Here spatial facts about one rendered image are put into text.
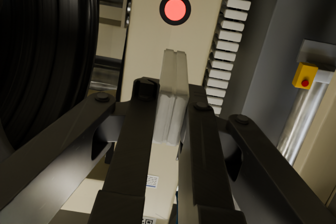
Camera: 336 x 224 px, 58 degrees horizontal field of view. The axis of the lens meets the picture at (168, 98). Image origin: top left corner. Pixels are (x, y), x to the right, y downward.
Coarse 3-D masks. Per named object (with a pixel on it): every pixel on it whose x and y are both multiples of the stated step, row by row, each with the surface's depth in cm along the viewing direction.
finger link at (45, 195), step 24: (96, 96) 13; (72, 120) 11; (96, 120) 12; (24, 144) 10; (48, 144) 10; (72, 144) 10; (96, 144) 13; (0, 168) 8; (24, 168) 9; (48, 168) 9; (72, 168) 11; (0, 192) 8; (24, 192) 8; (48, 192) 9; (72, 192) 11; (0, 216) 7; (24, 216) 8; (48, 216) 10
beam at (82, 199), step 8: (96, 168) 96; (104, 168) 96; (88, 176) 92; (96, 176) 92; (104, 176) 93; (80, 184) 92; (88, 184) 92; (96, 184) 92; (80, 192) 94; (88, 192) 94; (96, 192) 94; (72, 200) 95; (80, 200) 95; (88, 200) 95; (64, 208) 97; (72, 208) 97; (80, 208) 97; (88, 208) 97
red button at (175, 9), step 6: (174, 0) 43; (180, 0) 43; (168, 6) 43; (174, 6) 43; (180, 6) 43; (168, 12) 43; (174, 12) 43; (180, 12) 43; (174, 18) 44; (180, 18) 44
